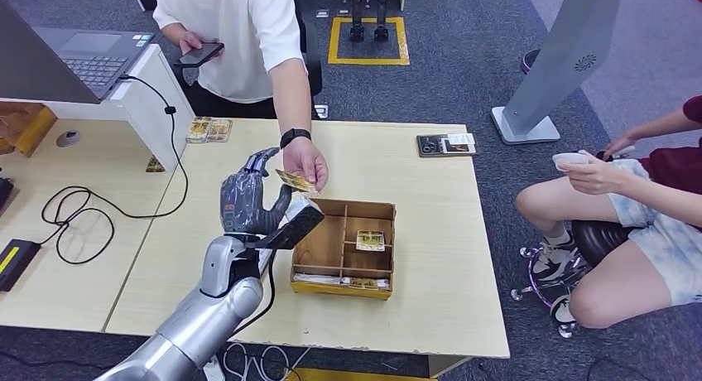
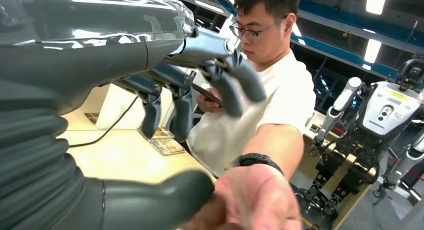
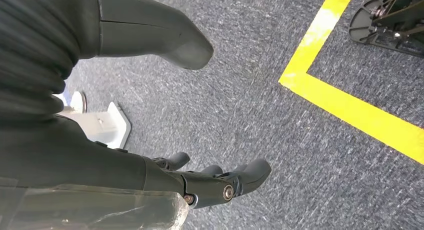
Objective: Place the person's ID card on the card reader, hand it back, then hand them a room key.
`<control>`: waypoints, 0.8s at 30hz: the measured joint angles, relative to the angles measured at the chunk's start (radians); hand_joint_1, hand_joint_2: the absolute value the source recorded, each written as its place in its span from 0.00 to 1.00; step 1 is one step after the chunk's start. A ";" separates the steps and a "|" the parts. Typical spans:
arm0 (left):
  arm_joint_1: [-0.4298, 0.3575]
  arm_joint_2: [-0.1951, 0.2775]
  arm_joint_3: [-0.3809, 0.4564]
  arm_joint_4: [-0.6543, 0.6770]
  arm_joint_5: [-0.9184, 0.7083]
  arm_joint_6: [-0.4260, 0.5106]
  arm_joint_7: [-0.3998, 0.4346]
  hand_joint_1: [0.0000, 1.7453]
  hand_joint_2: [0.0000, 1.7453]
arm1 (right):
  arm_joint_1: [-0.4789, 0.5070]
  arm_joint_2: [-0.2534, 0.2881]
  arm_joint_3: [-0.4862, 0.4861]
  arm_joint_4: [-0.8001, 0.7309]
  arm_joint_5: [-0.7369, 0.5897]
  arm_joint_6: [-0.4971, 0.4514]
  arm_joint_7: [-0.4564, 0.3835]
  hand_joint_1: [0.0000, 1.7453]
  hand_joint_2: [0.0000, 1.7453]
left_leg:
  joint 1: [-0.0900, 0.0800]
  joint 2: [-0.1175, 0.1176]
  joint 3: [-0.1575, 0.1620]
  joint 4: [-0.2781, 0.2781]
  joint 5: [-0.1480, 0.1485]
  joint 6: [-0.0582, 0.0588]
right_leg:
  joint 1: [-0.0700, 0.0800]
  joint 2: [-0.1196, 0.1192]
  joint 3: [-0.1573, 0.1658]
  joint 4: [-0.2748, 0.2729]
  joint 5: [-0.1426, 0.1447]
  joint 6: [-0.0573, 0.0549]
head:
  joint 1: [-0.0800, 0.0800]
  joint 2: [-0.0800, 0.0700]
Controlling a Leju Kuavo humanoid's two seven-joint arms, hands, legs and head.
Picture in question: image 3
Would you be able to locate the yellow floor tape square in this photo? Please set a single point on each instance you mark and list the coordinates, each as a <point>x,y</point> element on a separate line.
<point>314,39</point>

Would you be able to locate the white round floor disc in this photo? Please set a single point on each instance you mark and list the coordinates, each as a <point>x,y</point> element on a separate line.
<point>79,102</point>

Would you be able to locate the black robot foot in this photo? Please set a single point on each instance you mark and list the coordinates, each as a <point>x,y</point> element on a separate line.
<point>387,33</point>

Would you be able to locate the white metal floor bracket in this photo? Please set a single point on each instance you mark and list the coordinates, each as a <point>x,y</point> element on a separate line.
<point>102,129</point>

